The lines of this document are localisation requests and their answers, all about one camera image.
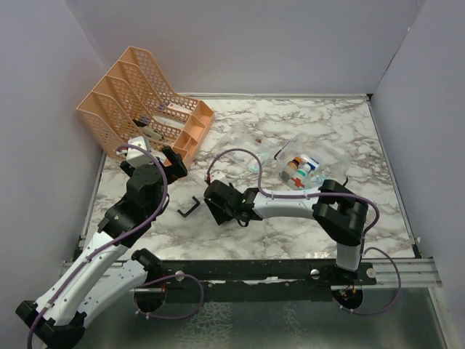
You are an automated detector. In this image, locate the dark item in organizer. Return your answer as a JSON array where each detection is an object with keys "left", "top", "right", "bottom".
[{"left": 132, "top": 119, "right": 165, "bottom": 141}]

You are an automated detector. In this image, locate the white blue tube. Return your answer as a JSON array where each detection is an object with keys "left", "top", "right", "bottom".
[{"left": 300, "top": 154, "right": 320, "bottom": 171}]

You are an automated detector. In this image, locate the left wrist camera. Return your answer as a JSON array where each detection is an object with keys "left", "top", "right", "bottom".
[{"left": 126, "top": 136, "right": 153, "bottom": 168}]

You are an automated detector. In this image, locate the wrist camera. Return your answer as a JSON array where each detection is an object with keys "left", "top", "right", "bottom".
[
  {"left": 126, "top": 136, "right": 153, "bottom": 168},
  {"left": 206, "top": 170, "right": 226, "bottom": 182}
]

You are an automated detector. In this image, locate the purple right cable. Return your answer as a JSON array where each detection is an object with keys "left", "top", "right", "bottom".
[{"left": 205, "top": 148, "right": 381, "bottom": 255}]

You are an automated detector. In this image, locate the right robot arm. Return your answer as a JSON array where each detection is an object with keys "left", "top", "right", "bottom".
[{"left": 203, "top": 180, "right": 368, "bottom": 284}]

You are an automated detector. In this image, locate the clear first aid box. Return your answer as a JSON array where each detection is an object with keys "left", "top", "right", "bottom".
[{"left": 274, "top": 132, "right": 349, "bottom": 190}]

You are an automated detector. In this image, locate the red white box in organizer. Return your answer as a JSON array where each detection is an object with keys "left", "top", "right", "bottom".
[{"left": 166, "top": 103, "right": 192, "bottom": 114}]

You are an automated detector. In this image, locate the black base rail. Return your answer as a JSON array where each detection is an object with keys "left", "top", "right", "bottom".
[{"left": 132, "top": 249, "right": 376, "bottom": 303}]

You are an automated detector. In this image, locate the brown medicine bottle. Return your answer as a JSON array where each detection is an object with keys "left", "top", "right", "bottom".
[{"left": 280, "top": 156, "right": 302, "bottom": 182}]

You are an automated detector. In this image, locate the peach plastic file organizer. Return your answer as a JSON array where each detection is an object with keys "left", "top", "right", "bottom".
[{"left": 77, "top": 47, "right": 215, "bottom": 167}]

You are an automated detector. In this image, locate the white green-label bottle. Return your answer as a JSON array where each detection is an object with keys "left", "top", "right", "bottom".
[{"left": 297, "top": 162, "right": 316, "bottom": 177}]

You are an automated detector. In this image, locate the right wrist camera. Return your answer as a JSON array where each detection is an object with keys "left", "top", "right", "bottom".
[{"left": 206, "top": 170, "right": 226, "bottom": 182}]

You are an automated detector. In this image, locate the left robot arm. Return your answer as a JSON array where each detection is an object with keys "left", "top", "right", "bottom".
[{"left": 16, "top": 139, "right": 187, "bottom": 348}]

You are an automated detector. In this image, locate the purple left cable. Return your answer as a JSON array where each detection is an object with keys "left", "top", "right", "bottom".
[{"left": 27, "top": 144, "right": 170, "bottom": 349}]

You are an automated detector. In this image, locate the purple cable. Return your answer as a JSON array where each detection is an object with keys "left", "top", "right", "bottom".
[
  {"left": 27, "top": 144, "right": 170, "bottom": 349},
  {"left": 205, "top": 148, "right": 381, "bottom": 255}
]

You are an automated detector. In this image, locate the teal white swab packet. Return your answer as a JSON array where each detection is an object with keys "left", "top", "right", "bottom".
[{"left": 246, "top": 153, "right": 270, "bottom": 173}]

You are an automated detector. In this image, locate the clear plastic tray insert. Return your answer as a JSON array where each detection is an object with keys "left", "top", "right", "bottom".
[{"left": 213, "top": 124, "right": 278, "bottom": 169}]

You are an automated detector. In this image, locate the clear box lid black handle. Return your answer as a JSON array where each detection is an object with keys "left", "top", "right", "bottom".
[{"left": 156, "top": 196, "right": 204, "bottom": 234}]

